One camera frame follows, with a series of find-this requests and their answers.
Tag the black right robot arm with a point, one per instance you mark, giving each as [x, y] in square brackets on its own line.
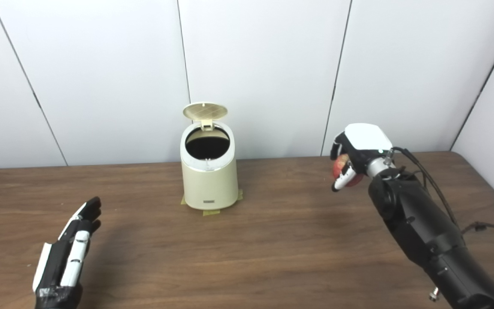
[423, 227]

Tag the cream round bin lid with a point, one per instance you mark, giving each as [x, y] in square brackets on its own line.
[205, 110]

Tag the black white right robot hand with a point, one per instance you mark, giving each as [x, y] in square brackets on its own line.
[365, 137]

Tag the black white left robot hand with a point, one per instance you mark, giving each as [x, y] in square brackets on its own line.
[58, 266]

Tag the red apple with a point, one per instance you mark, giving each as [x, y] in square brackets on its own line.
[340, 164]

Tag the cream-colored bin body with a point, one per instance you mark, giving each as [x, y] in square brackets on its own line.
[210, 184]

